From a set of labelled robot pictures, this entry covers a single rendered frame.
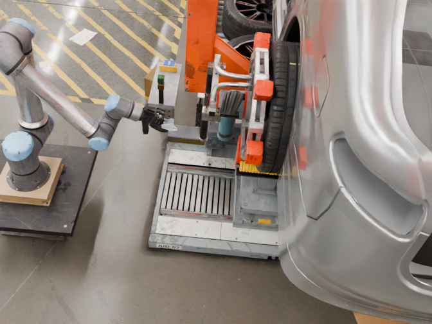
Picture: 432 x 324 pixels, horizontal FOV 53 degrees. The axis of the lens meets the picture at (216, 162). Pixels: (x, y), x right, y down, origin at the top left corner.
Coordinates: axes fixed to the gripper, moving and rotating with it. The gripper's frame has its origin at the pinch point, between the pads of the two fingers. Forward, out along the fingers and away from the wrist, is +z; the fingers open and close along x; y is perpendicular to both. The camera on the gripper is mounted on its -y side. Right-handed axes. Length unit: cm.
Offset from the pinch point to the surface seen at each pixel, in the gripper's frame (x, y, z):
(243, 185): 0, -24, 58
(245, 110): -2.5, 31.5, 23.9
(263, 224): -23, -25, 72
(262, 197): -8, -19, 68
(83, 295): -61, -82, -12
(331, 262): -97, 63, 28
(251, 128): -23.0, 39.2, 20.5
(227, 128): 12.4, 3.4, 30.8
